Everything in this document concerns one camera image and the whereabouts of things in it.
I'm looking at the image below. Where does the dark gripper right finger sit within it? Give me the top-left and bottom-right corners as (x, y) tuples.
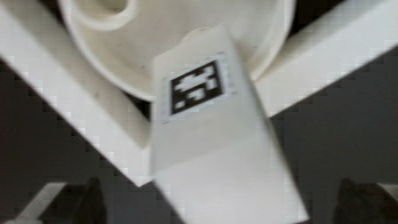
(332, 178), (398, 224)

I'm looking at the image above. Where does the white U-shaped fence wall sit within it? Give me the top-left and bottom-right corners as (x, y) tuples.
(0, 0), (398, 185)

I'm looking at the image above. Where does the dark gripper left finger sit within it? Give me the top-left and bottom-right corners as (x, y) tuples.
(7, 176), (110, 224)

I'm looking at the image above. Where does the white stool leg with tag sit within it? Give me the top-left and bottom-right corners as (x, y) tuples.
(151, 27), (309, 224)

